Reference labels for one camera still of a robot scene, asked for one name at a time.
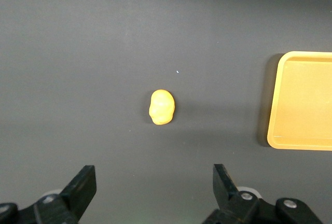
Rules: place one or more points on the yellow toy potato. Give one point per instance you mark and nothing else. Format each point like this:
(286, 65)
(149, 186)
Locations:
(161, 107)

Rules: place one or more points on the orange plastic tray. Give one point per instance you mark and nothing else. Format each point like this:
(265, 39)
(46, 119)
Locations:
(303, 99)

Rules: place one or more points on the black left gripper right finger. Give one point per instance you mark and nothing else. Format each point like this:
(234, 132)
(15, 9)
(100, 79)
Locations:
(223, 185)

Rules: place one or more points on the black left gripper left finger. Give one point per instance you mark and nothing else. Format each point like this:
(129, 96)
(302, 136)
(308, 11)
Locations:
(77, 190)

